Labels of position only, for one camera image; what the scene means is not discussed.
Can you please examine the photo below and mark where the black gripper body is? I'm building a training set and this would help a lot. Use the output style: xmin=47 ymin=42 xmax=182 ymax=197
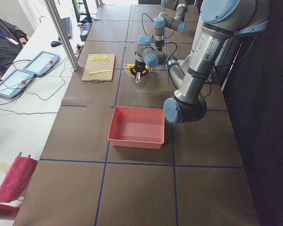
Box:
xmin=130 ymin=61 xmax=149 ymax=77

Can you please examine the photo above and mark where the beige plastic dustpan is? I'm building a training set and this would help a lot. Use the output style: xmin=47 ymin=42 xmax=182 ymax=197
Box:
xmin=125 ymin=63 xmax=154 ymax=83

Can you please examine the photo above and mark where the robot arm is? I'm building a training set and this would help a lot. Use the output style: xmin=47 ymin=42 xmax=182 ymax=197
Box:
xmin=130 ymin=0 xmax=270 ymax=124
xmin=153 ymin=0 xmax=188 ymax=51

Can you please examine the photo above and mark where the pink plastic bin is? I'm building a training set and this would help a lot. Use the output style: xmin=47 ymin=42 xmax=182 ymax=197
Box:
xmin=108 ymin=106 xmax=165 ymax=149

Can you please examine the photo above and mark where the bamboo cutting board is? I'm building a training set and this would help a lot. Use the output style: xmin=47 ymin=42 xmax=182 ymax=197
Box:
xmin=82 ymin=54 xmax=115 ymax=82

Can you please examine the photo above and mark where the yellow plastic knife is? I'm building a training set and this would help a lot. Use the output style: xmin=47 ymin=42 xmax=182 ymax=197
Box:
xmin=89 ymin=70 xmax=110 ymax=75

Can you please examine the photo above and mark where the black power box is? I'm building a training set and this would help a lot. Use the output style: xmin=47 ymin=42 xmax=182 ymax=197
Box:
xmin=80 ymin=23 xmax=92 ymax=42

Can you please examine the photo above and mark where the black keyboard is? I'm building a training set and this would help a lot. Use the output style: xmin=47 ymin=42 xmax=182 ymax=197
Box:
xmin=60 ymin=17 xmax=73 ymax=39

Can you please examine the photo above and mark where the black computer mouse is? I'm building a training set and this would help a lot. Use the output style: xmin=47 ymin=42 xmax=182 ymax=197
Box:
xmin=50 ymin=41 xmax=62 ymax=48

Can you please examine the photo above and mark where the far teach pendant tablet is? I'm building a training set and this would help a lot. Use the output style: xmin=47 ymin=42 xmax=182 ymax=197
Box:
xmin=22 ymin=51 xmax=60 ymax=76

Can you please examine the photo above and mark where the teach pendant tablet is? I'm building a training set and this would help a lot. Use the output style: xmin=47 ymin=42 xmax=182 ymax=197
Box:
xmin=0 ymin=69 xmax=34 ymax=99
xmin=22 ymin=51 xmax=60 ymax=76

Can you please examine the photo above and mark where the near teach pendant tablet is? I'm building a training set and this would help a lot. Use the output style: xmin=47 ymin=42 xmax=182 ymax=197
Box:
xmin=0 ymin=69 xmax=34 ymax=99

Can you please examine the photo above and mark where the seated person dark jacket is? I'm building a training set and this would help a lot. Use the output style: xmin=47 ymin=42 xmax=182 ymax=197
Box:
xmin=0 ymin=18 xmax=28 ymax=74

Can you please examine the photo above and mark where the red towel roll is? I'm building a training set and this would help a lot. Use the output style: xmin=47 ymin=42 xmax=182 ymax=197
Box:
xmin=0 ymin=156 xmax=38 ymax=203

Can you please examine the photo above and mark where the aluminium frame post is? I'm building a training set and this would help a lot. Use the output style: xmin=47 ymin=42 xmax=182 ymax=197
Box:
xmin=44 ymin=0 xmax=79 ymax=71

